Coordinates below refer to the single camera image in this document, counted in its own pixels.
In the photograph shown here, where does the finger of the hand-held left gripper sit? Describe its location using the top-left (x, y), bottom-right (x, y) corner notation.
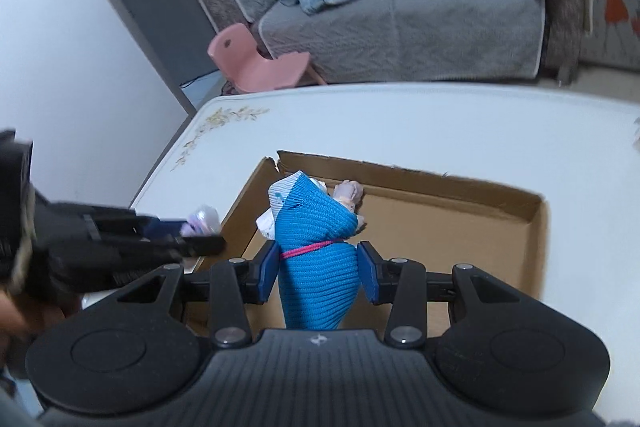
top-left (75, 233), bottom-right (227, 294)
top-left (82, 212), bottom-right (190, 242)

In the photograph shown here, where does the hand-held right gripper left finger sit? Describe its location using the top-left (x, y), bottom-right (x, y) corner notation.
top-left (117, 239), bottom-right (282, 349)

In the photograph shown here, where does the person's left hand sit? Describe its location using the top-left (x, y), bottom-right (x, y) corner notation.
top-left (0, 294), bottom-right (72, 338)

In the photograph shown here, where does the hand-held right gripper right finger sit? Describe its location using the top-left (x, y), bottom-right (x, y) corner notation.
top-left (357, 241), bottom-right (523, 349)

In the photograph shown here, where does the mauve sock bundle yellow band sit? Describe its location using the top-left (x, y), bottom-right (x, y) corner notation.
top-left (332, 179), bottom-right (368, 233)

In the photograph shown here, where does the blue sock bundle pink band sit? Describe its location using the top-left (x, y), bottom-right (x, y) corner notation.
top-left (256, 172), bottom-right (368, 332)

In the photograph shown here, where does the cardboard box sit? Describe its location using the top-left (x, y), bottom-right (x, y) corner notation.
top-left (192, 150), bottom-right (549, 343)

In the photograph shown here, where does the pink child chair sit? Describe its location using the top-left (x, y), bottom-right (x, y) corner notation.
top-left (207, 23), bottom-right (329, 96)

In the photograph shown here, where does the bubble wrap bundle purple band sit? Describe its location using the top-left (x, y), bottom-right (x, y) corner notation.
top-left (181, 205), bottom-right (222, 239)

